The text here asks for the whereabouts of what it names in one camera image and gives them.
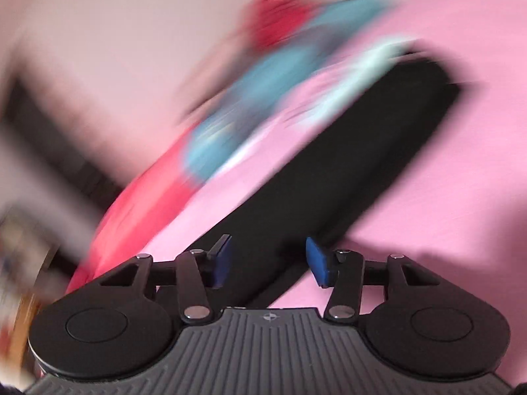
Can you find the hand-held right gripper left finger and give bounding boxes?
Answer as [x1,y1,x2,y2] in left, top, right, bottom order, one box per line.
[99,234,234,324]

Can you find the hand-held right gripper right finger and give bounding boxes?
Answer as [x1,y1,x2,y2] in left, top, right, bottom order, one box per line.
[305,237,441,322]

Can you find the black pants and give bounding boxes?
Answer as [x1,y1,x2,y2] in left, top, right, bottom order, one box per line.
[158,60,464,310]

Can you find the red bed sheet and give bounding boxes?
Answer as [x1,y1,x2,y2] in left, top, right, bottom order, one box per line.
[65,129,200,295]

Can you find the dark window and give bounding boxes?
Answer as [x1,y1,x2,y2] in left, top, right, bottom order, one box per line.
[0,77,118,217]

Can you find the tall stack of red clothes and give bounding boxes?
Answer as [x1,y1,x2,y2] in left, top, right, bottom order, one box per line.
[242,0,319,51]

